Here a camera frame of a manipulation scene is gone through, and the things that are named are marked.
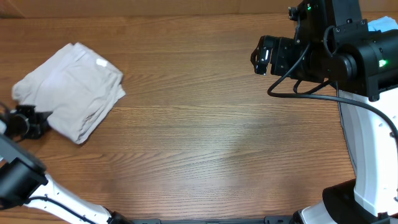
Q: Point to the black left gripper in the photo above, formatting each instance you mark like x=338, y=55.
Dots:
x=40, y=123

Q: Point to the grey shorts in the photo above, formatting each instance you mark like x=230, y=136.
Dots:
x=345, y=137

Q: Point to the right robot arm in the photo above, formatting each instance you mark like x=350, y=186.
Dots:
x=353, y=62

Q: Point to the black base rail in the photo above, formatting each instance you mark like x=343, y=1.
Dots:
x=266, y=220

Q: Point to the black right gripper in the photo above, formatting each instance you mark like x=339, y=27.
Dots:
x=280, y=50

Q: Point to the beige shorts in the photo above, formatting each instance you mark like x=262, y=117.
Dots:
x=77, y=86

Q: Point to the light blue garment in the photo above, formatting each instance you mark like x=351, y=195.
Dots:
x=382, y=24

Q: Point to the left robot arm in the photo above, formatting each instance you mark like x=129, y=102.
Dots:
x=25, y=180

